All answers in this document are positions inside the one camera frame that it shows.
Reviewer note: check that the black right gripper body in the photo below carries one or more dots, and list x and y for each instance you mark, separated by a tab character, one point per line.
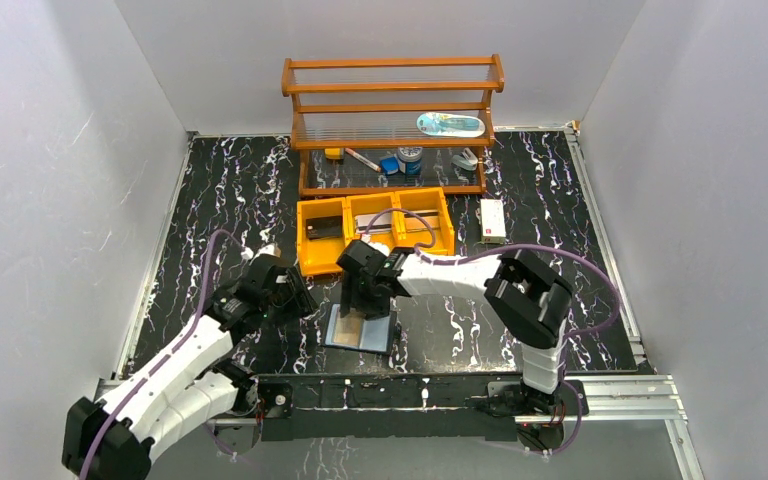
367	300

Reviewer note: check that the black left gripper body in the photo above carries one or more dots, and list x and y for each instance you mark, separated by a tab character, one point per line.
297	296

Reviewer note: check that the gold VIP card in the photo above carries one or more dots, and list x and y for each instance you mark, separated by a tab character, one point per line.
346	332

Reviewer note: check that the black leather card holder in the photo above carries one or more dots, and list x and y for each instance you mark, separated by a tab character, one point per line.
379	334

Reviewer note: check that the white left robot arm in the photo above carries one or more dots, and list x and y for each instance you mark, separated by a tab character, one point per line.
189	382

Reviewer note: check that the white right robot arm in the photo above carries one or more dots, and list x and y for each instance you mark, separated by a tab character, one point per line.
511	283

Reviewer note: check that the silver cards stack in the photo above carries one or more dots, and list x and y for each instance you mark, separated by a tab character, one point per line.
371	224

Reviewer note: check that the black cards stack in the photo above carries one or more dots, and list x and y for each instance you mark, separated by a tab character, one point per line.
321	228

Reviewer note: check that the gold cards stack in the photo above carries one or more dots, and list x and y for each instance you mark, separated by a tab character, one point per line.
422	220

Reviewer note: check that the left yellow plastic bin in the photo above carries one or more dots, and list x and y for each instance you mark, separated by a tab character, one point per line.
319	257

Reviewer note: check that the yellow plastic bin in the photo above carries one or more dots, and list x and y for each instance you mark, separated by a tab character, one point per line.
319	257
437	242
369	204

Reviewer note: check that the middle yellow plastic bin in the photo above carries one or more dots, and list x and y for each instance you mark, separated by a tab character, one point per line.
369	204

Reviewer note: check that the right yellow plastic bin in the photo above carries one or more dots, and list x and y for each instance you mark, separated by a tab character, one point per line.
437	242

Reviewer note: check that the red white marker pen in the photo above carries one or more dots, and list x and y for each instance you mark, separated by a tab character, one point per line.
363	159

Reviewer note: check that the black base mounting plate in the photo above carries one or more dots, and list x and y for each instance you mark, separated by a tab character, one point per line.
492	406

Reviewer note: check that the round tape tin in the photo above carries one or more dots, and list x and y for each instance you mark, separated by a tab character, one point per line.
410	159

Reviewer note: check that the small yellow object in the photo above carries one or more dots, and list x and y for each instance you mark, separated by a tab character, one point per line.
334	153

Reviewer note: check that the white small box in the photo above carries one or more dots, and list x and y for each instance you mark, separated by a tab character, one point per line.
492	221

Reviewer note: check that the grey stapler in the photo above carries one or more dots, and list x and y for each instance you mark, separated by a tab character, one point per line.
466	160

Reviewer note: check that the orange wooden shelf rack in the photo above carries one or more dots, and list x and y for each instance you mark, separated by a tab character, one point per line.
374	104

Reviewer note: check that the blue blister pack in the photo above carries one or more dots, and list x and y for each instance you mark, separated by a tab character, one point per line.
437	124

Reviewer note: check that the aluminium frame rail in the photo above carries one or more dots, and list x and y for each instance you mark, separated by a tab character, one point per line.
615	397

